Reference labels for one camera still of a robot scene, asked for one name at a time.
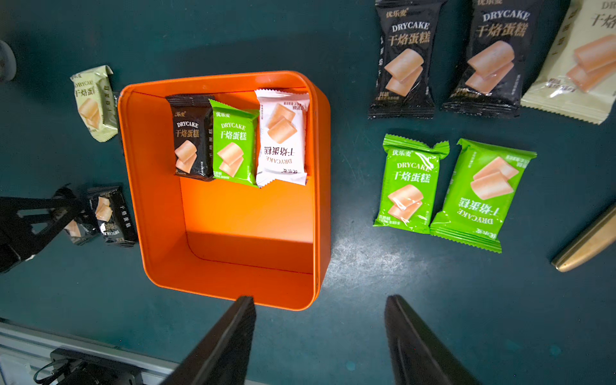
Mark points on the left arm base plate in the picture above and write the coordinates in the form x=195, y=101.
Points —
x=73, y=367

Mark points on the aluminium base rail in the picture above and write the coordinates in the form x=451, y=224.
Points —
x=32, y=348

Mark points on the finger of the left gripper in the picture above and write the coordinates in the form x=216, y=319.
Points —
x=28, y=225

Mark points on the orange storage box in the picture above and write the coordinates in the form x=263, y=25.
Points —
x=217, y=238

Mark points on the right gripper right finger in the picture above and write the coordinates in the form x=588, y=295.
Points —
x=417, y=355

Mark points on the green cookie packet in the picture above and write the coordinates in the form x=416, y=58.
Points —
x=410, y=183
x=234, y=144
x=480, y=194

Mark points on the black cookie packet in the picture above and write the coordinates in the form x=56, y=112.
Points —
x=83, y=228
x=193, y=135
x=499, y=42
x=407, y=35
x=112, y=216

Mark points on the cream cookie packet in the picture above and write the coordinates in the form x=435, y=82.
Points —
x=95, y=102
x=577, y=79

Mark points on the white cookie packet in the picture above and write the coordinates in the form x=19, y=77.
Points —
x=282, y=130

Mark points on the golden knife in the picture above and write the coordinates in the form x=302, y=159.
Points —
x=589, y=243

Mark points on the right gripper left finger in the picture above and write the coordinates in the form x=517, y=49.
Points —
x=223, y=356

